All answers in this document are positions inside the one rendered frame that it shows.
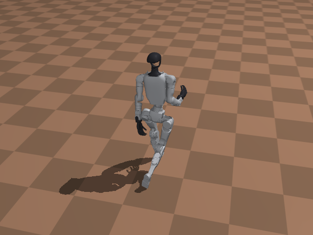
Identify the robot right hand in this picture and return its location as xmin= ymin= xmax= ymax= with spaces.
xmin=177 ymin=85 xmax=187 ymax=99

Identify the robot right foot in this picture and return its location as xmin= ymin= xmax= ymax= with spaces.
xmin=142 ymin=173 xmax=151 ymax=188

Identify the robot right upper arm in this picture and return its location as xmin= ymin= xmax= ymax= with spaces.
xmin=165 ymin=74 xmax=176 ymax=104

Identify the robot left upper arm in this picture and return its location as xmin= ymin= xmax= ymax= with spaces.
xmin=136 ymin=74 xmax=144 ymax=101

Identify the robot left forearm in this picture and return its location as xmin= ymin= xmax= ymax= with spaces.
xmin=134 ymin=95 xmax=142 ymax=120

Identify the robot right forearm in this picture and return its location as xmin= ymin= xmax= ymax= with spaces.
xmin=171 ymin=97 xmax=183 ymax=106

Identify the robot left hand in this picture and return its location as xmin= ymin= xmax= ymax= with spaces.
xmin=135 ymin=116 xmax=146 ymax=136

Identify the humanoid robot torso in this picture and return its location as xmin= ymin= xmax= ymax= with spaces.
xmin=143 ymin=71 xmax=168 ymax=123

